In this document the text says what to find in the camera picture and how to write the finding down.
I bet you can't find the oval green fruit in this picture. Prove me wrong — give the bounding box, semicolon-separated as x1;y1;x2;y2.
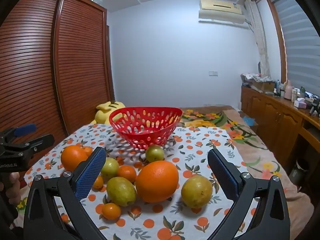
106;177;137;207

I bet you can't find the white patterned curtain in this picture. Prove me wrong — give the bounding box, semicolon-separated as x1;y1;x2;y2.
244;0;272;78

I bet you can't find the yellow plush toy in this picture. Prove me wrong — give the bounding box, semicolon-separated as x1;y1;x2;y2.
95;101;127;125

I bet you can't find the wooden cabinet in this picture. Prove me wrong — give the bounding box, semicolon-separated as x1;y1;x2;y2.
240;85;320;170

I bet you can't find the dark green thermos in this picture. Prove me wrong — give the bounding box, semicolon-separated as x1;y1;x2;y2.
289;159;309;185

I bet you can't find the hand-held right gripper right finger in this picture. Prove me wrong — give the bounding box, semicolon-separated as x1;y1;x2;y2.
207;148;292;240

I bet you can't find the pink bottle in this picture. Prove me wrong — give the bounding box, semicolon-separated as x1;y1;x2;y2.
284;80;293;100

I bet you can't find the cardboard box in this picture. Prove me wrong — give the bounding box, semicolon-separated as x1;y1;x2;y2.
241;73;275;92

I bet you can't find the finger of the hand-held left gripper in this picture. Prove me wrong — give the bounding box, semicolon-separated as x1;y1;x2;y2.
11;134;55;159
0;124;37;145

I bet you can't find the floral blanket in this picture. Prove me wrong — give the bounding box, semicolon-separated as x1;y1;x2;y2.
11;106;315;240

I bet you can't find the medium orange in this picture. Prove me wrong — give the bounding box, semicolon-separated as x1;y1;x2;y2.
61;145;88;172

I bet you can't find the large orange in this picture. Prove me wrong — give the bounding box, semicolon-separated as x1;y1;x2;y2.
135;160;179;203

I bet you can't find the person's left forearm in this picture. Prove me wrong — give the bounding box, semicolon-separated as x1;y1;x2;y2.
0;196;16;240

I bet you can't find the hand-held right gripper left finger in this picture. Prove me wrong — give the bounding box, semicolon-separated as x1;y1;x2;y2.
23;146;107;240

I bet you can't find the wall air conditioner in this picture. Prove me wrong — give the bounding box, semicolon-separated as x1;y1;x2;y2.
198;0;247;28

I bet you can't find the medium tangerine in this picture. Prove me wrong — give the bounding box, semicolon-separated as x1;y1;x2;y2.
117;165;137;183

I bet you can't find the blue bag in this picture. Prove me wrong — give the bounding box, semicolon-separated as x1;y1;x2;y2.
242;116;259;127

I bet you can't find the large yellow-green fruit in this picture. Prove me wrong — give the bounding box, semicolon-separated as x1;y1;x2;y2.
181;175;213;208

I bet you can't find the red perforated plastic basket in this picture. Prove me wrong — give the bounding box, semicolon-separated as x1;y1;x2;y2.
109;107;183;150

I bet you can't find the brown louvered wardrobe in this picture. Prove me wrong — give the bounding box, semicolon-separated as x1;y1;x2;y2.
0;0;115;173

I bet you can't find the round green fruit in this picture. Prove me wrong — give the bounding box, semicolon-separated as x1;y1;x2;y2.
145;144;165;163
100;157;120;180

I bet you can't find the striped window blind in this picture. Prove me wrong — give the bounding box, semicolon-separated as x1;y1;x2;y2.
271;0;320;98

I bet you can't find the person's left hand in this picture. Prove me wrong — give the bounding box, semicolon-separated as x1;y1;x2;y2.
0;172;21;207

